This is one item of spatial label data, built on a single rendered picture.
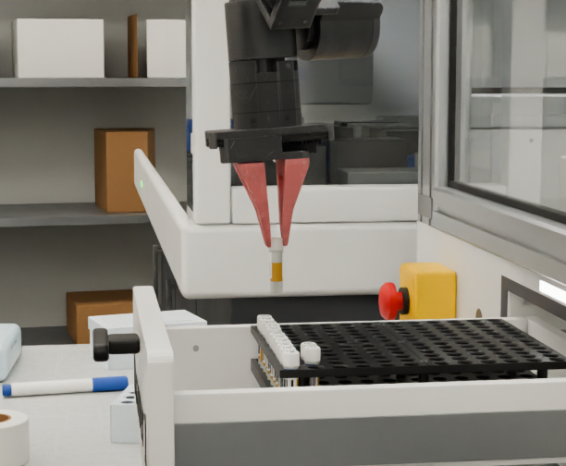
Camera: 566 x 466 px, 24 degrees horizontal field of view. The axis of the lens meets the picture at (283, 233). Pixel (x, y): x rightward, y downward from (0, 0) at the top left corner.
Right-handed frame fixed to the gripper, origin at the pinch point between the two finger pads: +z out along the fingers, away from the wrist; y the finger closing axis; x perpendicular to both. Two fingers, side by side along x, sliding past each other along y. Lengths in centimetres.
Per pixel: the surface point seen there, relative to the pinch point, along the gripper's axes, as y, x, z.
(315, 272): 13, 73, 14
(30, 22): -40, 359, -39
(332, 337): 3.6, -4.0, 8.2
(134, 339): -12.4, -8.5, 6.1
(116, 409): -14.8, 16.3, 17.2
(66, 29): -28, 361, -36
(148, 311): -11.1, -6.0, 4.4
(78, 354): -20, 58, 20
